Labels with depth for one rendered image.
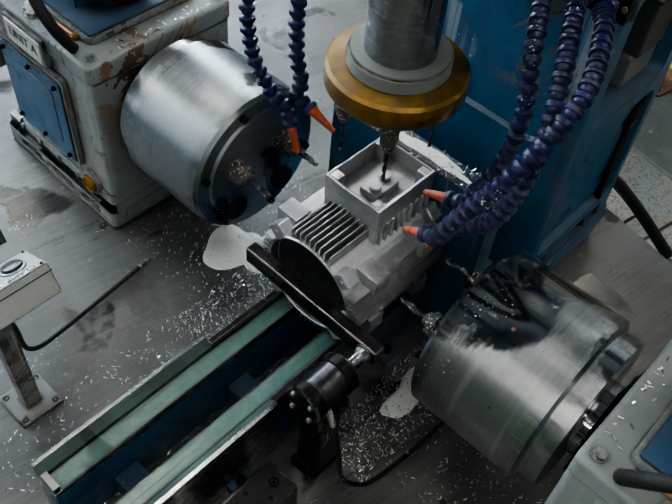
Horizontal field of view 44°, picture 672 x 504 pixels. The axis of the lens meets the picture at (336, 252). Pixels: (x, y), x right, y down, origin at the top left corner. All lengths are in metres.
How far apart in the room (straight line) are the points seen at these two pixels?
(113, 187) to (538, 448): 0.84
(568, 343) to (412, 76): 0.36
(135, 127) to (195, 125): 0.12
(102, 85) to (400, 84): 0.54
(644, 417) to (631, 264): 0.67
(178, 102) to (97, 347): 0.42
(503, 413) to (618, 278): 0.64
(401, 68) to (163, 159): 0.45
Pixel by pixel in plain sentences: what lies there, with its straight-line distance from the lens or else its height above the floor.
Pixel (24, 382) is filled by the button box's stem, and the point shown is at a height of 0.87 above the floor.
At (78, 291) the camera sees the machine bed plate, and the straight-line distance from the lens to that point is 1.47.
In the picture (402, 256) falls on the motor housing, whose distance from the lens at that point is 1.16.
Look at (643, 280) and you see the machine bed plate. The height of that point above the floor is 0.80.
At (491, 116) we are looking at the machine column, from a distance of 1.23.
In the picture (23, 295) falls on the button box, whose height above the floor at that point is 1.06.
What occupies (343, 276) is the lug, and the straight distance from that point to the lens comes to 1.09.
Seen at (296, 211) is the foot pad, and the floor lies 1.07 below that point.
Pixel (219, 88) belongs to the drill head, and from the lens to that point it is 1.24.
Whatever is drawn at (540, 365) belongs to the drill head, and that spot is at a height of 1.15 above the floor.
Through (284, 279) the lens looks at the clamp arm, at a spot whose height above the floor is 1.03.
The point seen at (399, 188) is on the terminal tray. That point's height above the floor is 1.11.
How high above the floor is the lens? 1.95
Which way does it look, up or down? 50 degrees down
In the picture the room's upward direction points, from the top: 6 degrees clockwise
